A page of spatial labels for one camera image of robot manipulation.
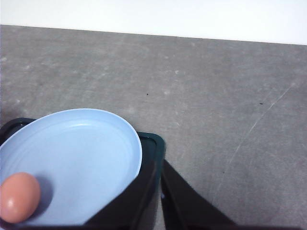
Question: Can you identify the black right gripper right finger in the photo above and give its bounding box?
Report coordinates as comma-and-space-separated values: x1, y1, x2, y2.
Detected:
160, 159, 240, 230

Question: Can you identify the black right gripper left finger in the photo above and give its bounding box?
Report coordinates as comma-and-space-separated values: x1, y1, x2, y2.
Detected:
83, 157, 159, 230

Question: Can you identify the blue round plate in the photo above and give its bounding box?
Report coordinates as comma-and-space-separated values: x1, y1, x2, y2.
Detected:
0, 108, 142, 225

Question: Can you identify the brown egg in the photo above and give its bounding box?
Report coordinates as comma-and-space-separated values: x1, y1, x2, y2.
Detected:
0, 172, 41, 224

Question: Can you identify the black rectangular tray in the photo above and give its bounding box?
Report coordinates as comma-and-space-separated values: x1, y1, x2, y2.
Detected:
0, 117, 166, 230

